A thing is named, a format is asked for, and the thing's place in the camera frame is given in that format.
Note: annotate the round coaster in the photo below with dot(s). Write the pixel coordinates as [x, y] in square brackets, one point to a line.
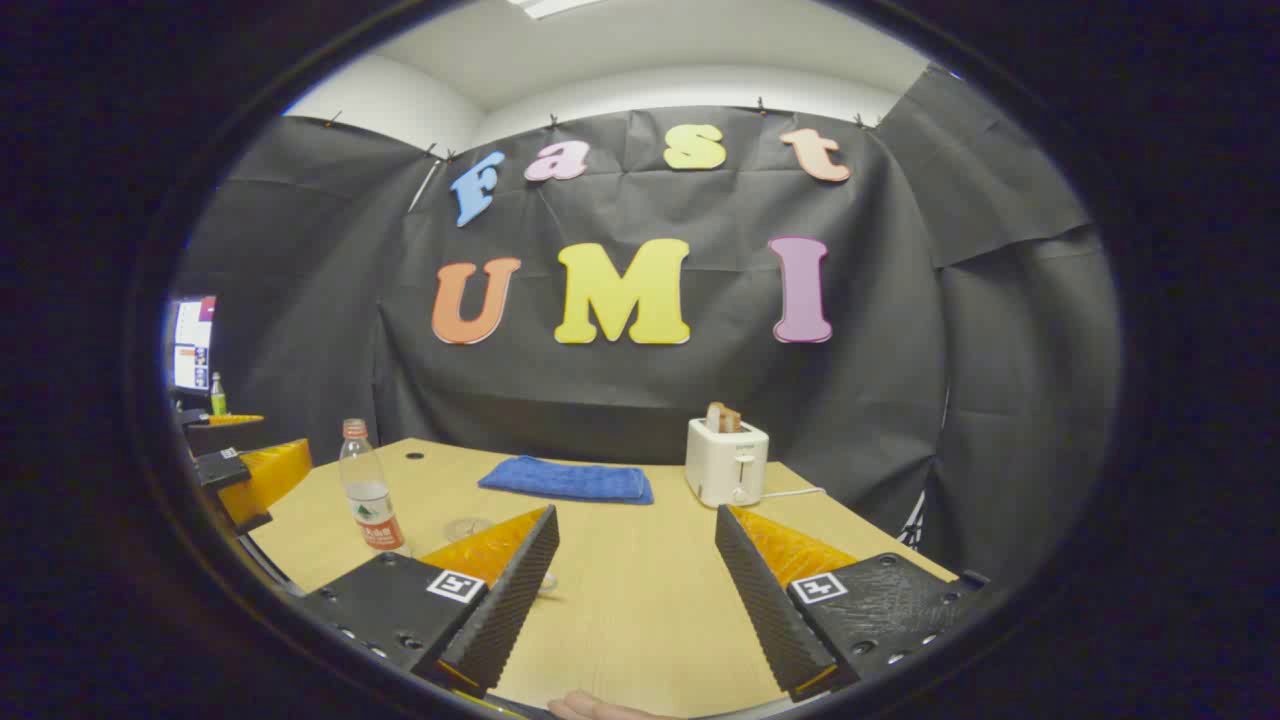
[468, 528]

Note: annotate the computer monitor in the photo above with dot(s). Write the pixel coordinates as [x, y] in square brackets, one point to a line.
[192, 345]

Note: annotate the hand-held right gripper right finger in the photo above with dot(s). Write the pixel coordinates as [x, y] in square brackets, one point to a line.
[770, 610]

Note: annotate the clear plastic water bottle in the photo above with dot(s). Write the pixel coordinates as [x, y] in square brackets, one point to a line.
[370, 500]

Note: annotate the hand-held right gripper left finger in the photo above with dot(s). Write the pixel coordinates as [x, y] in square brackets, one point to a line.
[500, 610]

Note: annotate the white toaster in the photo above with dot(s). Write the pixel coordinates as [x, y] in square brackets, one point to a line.
[722, 465]

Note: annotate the ceiling light panel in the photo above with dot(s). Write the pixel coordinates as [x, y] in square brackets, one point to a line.
[550, 6]

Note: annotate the green drink bottle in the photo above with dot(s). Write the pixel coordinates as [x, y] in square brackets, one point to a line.
[218, 398]

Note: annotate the bread slice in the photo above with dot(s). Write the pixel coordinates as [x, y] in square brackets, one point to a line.
[724, 417]

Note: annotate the blue folded towel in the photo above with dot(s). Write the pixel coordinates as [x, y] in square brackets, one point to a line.
[565, 480]

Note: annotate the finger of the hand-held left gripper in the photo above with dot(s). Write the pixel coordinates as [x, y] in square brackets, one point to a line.
[260, 478]
[225, 438]

